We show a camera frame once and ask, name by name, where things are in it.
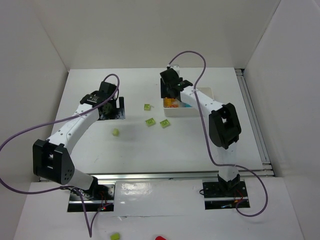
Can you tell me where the yellow lego long brick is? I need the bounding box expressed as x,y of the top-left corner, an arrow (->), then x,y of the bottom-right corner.
163,97 -> 175,108

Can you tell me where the small green lego cube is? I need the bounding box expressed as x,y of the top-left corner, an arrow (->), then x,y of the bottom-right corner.
112,128 -> 120,137

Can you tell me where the green lego near tray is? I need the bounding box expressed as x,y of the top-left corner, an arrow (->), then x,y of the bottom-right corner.
143,104 -> 152,111

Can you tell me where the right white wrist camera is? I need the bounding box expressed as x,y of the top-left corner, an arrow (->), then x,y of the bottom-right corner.
166,64 -> 180,76

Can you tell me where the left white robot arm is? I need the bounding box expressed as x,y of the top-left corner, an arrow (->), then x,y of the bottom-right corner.
32,81 -> 119,190

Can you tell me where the green lego on floor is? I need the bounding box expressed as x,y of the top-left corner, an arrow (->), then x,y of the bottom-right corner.
110,232 -> 121,240

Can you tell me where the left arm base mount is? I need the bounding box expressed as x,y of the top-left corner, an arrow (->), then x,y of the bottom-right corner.
67,183 -> 116,213

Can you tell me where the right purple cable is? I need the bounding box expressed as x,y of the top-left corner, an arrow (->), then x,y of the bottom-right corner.
166,51 -> 270,217

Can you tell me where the purple cable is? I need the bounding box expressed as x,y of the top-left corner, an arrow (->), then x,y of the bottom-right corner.
0,73 -> 120,238
166,51 -> 270,217

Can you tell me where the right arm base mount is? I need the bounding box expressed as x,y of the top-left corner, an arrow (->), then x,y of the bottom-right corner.
199,178 -> 250,210

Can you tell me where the orange printed lego brick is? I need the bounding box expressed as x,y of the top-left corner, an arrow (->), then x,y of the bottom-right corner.
165,104 -> 179,108

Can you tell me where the white three-compartment tray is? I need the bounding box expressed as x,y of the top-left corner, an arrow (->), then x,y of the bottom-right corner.
163,99 -> 199,117

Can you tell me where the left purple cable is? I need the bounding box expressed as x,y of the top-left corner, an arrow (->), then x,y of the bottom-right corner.
0,73 -> 120,238

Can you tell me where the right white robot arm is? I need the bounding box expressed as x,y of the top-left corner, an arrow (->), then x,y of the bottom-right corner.
160,66 -> 242,189

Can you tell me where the aluminium rail right side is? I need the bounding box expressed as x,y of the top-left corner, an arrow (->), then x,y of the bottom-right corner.
234,68 -> 275,176

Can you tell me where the green lego printed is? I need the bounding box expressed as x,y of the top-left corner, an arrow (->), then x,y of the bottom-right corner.
160,119 -> 171,128
145,118 -> 156,127

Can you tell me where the red object at bottom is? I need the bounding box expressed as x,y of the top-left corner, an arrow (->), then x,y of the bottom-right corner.
155,236 -> 167,240

